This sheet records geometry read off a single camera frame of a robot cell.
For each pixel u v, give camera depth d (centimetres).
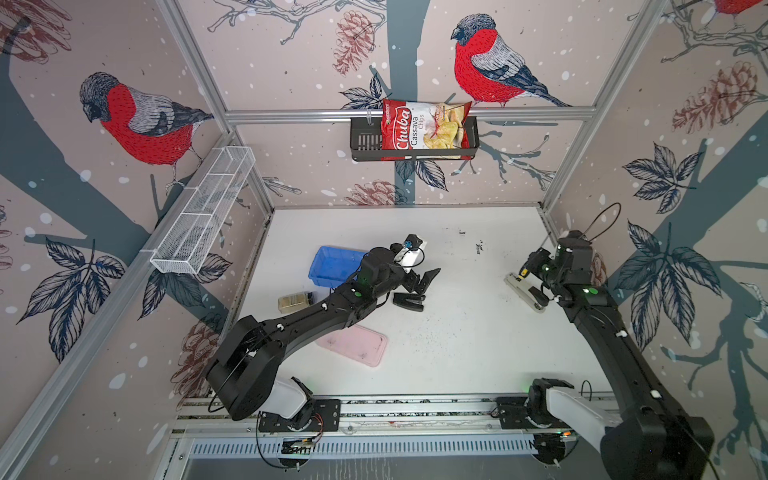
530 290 91
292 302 90
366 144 95
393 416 75
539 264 71
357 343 83
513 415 73
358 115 93
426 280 71
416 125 88
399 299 92
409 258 68
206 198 82
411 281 70
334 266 103
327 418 73
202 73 82
